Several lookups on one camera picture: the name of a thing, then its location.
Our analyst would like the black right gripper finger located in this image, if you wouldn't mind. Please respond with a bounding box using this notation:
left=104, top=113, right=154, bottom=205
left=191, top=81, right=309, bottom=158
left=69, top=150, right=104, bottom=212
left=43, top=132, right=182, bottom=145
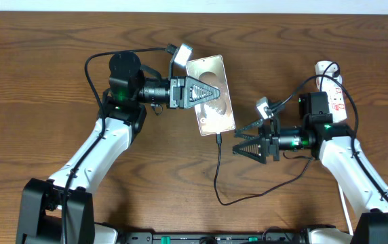
left=232, top=134, right=264, bottom=160
left=234, top=119, right=264, bottom=140

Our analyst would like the black USB charger cable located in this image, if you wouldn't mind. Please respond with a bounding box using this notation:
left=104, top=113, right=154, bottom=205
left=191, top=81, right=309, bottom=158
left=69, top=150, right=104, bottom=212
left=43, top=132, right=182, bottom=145
left=213, top=61, right=341, bottom=207

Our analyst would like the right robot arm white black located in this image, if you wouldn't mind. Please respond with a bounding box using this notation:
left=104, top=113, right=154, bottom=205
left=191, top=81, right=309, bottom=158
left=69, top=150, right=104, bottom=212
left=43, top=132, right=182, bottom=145
left=233, top=92, right=388, bottom=243

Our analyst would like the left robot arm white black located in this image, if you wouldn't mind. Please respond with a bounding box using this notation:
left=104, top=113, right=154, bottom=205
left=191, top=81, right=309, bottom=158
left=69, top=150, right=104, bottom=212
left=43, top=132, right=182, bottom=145
left=16, top=49, right=220, bottom=243

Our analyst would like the white power strip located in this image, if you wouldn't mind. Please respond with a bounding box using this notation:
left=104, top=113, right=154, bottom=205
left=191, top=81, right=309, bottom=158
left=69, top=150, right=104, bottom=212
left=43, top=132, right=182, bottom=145
left=315, top=60, right=347, bottom=123

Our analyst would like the black left camera cable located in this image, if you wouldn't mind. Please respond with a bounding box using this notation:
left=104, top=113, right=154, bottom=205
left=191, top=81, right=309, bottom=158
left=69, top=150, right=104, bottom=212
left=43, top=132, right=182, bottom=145
left=60, top=43, right=178, bottom=244

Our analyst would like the black camera cable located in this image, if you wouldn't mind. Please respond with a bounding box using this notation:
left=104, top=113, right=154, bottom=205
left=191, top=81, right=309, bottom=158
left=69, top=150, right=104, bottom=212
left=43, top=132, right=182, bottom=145
left=268, top=74, right=388, bottom=235
left=60, top=43, right=178, bottom=244

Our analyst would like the black right camera cable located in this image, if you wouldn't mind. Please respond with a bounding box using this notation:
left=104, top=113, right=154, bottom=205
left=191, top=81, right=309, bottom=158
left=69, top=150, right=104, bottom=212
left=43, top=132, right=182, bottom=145
left=268, top=74, right=388, bottom=235

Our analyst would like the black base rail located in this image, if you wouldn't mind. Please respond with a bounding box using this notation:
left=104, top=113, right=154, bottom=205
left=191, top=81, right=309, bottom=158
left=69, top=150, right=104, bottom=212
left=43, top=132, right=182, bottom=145
left=92, top=231, right=337, bottom=244

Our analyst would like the white power strip cord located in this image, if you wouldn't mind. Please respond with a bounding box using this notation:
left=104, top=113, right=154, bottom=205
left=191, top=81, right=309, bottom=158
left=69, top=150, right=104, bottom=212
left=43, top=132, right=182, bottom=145
left=338, top=184, right=355, bottom=237

